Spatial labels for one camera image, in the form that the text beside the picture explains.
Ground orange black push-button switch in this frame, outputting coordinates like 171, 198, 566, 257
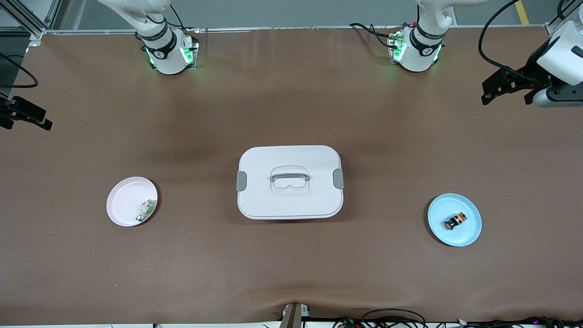
444, 211, 470, 231

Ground white lidded storage box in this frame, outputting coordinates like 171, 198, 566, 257
236, 145, 345, 220

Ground pink round plate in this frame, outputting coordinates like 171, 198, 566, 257
106, 177, 159, 227

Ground light blue round plate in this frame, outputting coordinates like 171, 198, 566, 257
427, 193, 482, 247

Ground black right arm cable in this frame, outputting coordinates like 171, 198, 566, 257
0, 52, 39, 89

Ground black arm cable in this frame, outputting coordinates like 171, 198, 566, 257
478, 0, 547, 85
0, 52, 39, 89

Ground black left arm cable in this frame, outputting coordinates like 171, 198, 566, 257
478, 0, 547, 85

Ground aluminium frame post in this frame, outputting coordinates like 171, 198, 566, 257
0, 0, 62, 47
544, 0, 583, 36

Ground black base cable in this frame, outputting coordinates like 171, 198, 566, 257
349, 22, 404, 49
169, 4, 201, 33

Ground green white switch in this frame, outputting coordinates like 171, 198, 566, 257
135, 199, 157, 223

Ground tangled cable bundle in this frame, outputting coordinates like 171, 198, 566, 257
332, 316, 583, 328

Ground black cable loop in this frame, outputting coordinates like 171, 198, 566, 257
362, 308, 427, 328

